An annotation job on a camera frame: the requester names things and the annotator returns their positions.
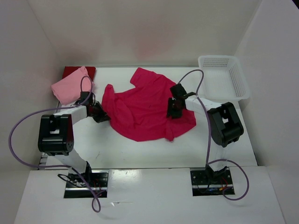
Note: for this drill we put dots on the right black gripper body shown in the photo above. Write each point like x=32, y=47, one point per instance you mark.
x=175, y=105

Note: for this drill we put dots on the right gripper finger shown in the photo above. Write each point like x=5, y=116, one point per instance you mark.
x=170, y=107
x=176, y=115

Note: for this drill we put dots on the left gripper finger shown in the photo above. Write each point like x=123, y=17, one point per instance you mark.
x=100, y=119
x=99, y=110

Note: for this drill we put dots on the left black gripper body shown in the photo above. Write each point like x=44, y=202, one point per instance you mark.
x=95, y=110

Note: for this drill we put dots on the crimson t shirt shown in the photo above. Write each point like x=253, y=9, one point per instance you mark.
x=140, y=114

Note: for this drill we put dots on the pink t shirt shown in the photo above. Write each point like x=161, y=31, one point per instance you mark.
x=68, y=90

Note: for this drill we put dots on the dark red t shirt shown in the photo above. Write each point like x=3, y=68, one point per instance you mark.
x=70, y=69

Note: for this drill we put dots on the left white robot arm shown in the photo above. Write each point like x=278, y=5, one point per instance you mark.
x=56, y=137

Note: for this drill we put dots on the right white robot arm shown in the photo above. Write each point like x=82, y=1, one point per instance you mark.
x=224, y=129

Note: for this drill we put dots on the white plastic basket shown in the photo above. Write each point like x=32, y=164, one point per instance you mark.
x=223, y=78

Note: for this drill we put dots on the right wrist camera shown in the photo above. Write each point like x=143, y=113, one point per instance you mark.
x=178, y=91

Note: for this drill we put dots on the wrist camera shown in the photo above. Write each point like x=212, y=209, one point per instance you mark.
x=178, y=91
x=87, y=98

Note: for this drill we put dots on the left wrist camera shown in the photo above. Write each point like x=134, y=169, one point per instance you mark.
x=87, y=98

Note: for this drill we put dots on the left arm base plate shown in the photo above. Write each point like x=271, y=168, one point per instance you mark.
x=76, y=188

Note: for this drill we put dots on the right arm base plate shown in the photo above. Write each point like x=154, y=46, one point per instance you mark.
x=202, y=185

